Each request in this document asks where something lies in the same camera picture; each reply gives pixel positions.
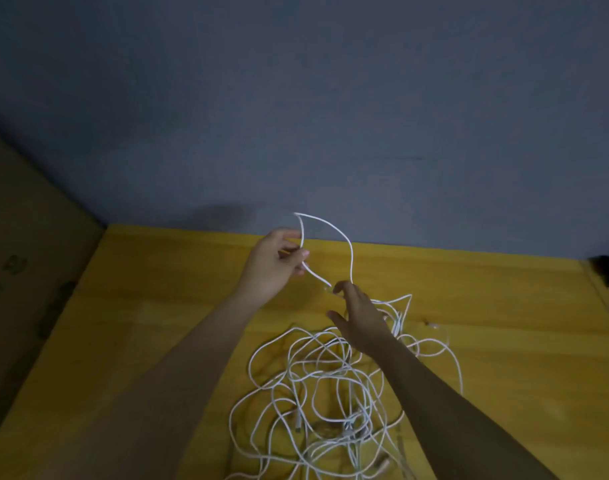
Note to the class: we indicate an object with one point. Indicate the person's right forearm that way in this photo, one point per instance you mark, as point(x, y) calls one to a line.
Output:
point(464, 420)

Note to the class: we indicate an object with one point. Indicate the person's left hand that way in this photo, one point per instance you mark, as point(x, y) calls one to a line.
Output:
point(270, 270)

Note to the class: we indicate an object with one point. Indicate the person's right hand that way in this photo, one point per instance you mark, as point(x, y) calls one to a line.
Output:
point(362, 323)

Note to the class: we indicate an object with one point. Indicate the plain brown cardboard box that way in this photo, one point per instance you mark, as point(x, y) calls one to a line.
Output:
point(25, 285)

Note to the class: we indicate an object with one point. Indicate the person's left forearm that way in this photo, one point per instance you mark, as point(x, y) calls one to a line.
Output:
point(145, 395)

